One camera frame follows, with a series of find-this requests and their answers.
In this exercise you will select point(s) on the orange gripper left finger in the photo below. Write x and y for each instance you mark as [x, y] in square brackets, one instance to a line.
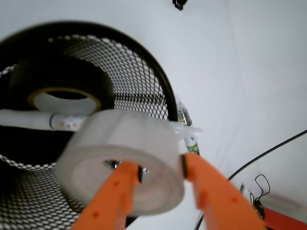
[112, 203]

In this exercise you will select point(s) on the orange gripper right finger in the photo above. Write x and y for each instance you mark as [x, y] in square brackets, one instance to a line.
[223, 206]

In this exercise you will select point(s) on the clear tape roll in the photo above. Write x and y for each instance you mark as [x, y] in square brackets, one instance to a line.
[110, 139]

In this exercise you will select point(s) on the large black tape roll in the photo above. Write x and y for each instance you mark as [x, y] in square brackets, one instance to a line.
[62, 85]

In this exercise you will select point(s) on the black mesh pen holder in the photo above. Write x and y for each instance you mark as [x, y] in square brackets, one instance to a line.
[31, 198]

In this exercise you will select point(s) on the white pen in holder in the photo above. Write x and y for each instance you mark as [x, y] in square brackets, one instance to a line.
[38, 120]

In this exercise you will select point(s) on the black clip object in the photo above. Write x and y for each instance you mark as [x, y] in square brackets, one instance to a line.
[179, 4]

